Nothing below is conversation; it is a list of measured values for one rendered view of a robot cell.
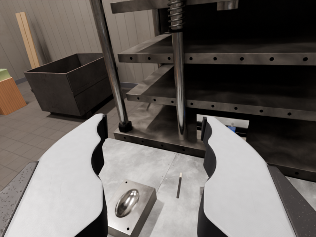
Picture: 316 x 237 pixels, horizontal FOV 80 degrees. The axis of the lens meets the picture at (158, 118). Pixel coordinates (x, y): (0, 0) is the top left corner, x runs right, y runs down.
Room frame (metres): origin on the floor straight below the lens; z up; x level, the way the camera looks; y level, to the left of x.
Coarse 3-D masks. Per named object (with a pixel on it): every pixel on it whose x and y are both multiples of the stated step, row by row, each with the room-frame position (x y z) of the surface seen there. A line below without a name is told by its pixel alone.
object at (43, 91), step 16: (48, 64) 3.43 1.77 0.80; (64, 64) 3.72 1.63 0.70; (80, 64) 4.05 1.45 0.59; (96, 64) 3.21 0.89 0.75; (32, 80) 2.97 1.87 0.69; (48, 80) 2.81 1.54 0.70; (64, 80) 2.66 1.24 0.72; (80, 80) 2.82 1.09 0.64; (96, 80) 3.10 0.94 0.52; (48, 96) 2.88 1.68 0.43; (64, 96) 2.72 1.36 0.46; (80, 96) 2.73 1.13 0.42; (96, 96) 3.02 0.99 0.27; (112, 96) 3.53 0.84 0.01; (64, 112) 2.78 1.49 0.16; (80, 112) 2.64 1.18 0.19
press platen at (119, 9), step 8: (128, 0) 1.11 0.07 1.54; (136, 0) 1.09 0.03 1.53; (144, 0) 1.07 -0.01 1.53; (152, 0) 1.05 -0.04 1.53; (160, 0) 1.03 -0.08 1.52; (168, 0) 1.01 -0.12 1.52; (192, 0) 0.96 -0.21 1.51; (200, 0) 0.94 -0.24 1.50; (208, 0) 0.93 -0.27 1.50; (216, 0) 0.91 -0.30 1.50; (224, 0) 0.90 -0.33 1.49; (112, 8) 1.16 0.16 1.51; (120, 8) 1.14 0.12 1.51; (128, 8) 1.12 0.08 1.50; (136, 8) 1.09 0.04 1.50; (144, 8) 1.07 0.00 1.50; (152, 8) 1.05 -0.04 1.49
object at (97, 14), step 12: (96, 0) 1.09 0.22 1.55; (96, 12) 1.09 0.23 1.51; (156, 12) 1.69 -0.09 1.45; (96, 24) 1.10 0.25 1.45; (156, 24) 1.69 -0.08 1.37; (108, 36) 1.10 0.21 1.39; (108, 48) 1.09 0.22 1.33; (108, 60) 1.09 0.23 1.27; (108, 72) 1.10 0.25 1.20; (120, 96) 1.10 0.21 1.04; (120, 108) 1.09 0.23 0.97; (120, 120) 1.10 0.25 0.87
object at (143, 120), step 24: (144, 120) 1.20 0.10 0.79; (168, 120) 1.16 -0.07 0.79; (192, 120) 1.12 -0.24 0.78; (264, 120) 1.01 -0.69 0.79; (288, 120) 0.98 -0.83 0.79; (144, 144) 0.99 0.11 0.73; (168, 144) 0.90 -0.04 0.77; (192, 144) 0.86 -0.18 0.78; (264, 144) 0.79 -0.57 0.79; (288, 144) 0.76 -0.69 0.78; (312, 144) 0.74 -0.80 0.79; (288, 168) 0.61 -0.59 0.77; (312, 168) 0.59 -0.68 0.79
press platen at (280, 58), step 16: (192, 32) 1.57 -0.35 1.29; (208, 32) 1.47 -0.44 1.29; (224, 32) 1.39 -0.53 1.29; (240, 32) 1.31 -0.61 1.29; (256, 32) 1.25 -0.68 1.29; (272, 32) 1.18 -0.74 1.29; (288, 32) 1.13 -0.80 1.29; (304, 32) 1.07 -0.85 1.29; (144, 48) 1.19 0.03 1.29; (160, 48) 1.13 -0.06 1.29; (192, 48) 1.03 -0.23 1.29; (208, 48) 0.99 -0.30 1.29; (224, 48) 0.94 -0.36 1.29; (240, 48) 0.91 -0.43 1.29; (256, 48) 0.87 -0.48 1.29; (272, 48) 0.84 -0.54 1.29; (288, 48) 0.81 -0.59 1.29; (304, 48) 0.78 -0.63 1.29; (272, 64) 0.77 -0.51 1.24; (288, 64) 0.74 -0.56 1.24; (304, 64) 0.72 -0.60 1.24
